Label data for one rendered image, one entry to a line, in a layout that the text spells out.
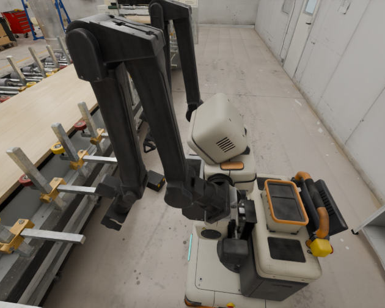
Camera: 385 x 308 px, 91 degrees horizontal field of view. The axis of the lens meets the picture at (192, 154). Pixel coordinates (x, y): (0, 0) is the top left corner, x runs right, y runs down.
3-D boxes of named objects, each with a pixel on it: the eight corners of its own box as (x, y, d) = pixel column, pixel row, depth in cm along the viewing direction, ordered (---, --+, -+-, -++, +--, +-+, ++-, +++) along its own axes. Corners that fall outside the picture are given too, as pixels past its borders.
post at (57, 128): (91, 179, 133) (60, 121, 101) (89, 183, 131) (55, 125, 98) (87, 179, 134) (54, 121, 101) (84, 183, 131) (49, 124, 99)
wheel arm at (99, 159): (127, 162, 123) (126, 157, 120) (125, 166, 121) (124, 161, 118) (65, 157, 126) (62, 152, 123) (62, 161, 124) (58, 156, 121)
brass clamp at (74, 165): (90, 156, 128) (87, 150, 124) (79, 170, 118) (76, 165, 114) (82, 155, 128) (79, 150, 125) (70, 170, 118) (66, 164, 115)
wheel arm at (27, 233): (87, 238, 85) (83, 233, 83) (83, 245, 83) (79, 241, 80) (-1, 227, 89) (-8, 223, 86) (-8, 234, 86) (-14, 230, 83)
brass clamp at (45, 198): (67, 183, 108) (63, 178, 105) (52, 204, 98) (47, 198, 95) (57, 183, 109) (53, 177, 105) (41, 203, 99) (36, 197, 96)
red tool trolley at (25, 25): (38, 34, 770) (26, 10, 715) (26, 38, 714) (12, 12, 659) (26, 34, 769) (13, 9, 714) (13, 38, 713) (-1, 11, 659)
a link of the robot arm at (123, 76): (94, 32, 25) (125, 19, 33) (52, 29, 25) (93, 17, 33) (141, 207, 54) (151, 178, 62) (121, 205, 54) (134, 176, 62)
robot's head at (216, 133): (245, 115, 72) (222, 86, 65) (251, 152, 57) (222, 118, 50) (215, 134, 80) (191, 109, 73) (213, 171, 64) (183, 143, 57)
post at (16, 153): (68, 207, 112) (18, 145, 80) (64, 212, 110) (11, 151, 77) (62, 206, 112) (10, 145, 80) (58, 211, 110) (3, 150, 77)
